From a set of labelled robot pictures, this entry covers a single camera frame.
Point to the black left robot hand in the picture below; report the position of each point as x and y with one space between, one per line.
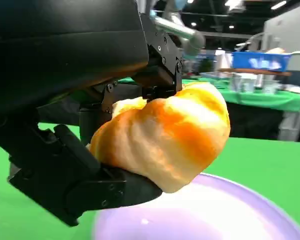
52 50

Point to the orange white toy bread roll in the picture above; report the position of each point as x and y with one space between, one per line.
170 140

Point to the light blue tray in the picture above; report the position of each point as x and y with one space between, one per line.
212 75

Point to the white paper roll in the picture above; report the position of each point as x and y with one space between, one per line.
222 60

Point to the clear plastic containers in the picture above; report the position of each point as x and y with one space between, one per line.
245 83

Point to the brown wooden board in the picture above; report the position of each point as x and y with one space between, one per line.
252 71

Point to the blue plastic bin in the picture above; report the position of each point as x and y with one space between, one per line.
260 61

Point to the green covered workshop table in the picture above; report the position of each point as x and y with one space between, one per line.
265 100

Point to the lilac plate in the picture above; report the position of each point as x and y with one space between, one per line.
215 212

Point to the green table cloth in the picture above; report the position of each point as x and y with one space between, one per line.
265 160

